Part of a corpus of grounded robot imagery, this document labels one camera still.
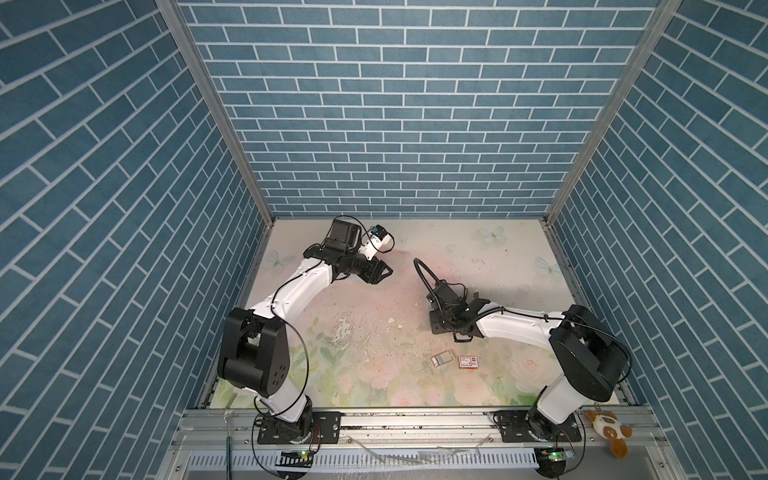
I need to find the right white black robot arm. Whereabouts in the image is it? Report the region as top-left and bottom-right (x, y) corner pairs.
(427, 280), (631, 427)

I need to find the white slotted cable duct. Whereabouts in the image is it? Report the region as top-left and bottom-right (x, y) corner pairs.
(186, 448), (539, 473)

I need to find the plush toy animal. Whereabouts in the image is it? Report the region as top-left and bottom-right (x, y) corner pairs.
(586, 408), (633, 459)

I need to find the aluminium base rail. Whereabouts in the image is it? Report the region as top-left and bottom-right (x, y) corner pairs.
(170, 406), (667, 457)

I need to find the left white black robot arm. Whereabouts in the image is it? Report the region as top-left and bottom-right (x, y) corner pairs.
(217, 215), (395, 424)

